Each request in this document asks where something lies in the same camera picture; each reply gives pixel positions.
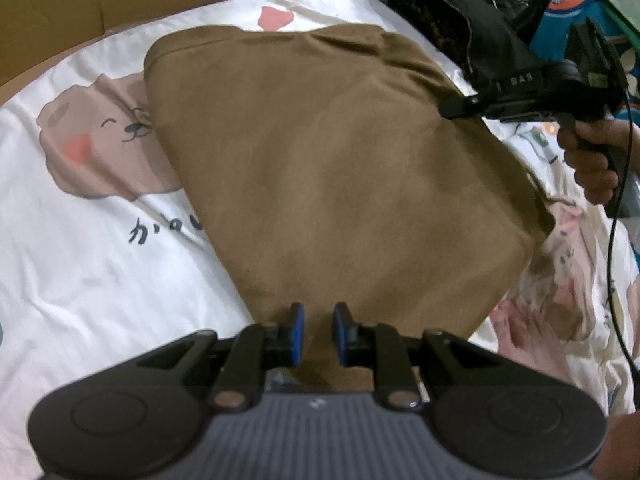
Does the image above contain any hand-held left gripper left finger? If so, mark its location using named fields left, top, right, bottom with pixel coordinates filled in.
left=135, top=301, right=306, bottom=411

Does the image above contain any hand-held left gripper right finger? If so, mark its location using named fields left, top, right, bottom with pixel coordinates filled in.
left=332, top=301, right=506, bottom=411

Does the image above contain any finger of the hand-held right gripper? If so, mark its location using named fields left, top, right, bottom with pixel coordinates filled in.
left=439, top=91, right=506, bottom=122

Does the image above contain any brown printed T-shirt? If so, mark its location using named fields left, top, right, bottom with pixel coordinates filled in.
left=142, top=24, right=557, bottom=391

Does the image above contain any person's right hand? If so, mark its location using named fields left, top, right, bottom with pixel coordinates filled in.
left=556, top=119, right=640, bottom=206

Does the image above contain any teal and orange jersey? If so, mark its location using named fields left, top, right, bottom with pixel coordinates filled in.
left=530, top=0, right=640, bottom=96

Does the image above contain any black jacket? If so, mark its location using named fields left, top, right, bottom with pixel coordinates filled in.
left=425, top=0, right=543, bottom=98

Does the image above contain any person's bare foot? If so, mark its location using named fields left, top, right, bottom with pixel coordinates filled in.
left=490, top=297, right=573, bottom=386

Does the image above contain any cartoon printed bed sheet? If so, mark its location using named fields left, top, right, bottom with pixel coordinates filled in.
left=0, top=0, right=640, bottom=480

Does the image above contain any person's leg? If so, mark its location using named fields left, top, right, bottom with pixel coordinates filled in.
left=592, top=407, right=640, bottom=480

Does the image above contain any brown cardboard box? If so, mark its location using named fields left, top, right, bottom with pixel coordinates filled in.
left=0, top=0, right=368, bottom=106

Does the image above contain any black cable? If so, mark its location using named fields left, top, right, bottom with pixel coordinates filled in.
left=605, top=87, right=640, bottom=381

